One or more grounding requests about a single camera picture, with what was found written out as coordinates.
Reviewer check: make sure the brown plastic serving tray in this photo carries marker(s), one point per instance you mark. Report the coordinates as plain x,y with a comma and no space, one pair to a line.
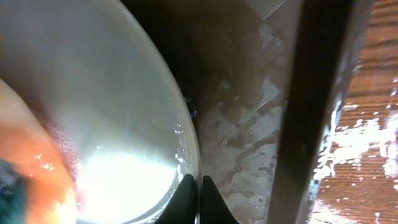
265,82

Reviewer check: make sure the pale green plate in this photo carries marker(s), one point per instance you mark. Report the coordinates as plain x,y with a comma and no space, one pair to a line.
100,86

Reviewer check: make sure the green and yellow sponge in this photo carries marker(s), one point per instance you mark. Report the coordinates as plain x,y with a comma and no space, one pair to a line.
36,187

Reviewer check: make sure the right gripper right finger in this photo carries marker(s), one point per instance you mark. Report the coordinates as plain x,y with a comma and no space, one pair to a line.
213,209

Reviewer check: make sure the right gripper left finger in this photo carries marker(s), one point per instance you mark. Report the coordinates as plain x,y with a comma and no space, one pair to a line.
180,205

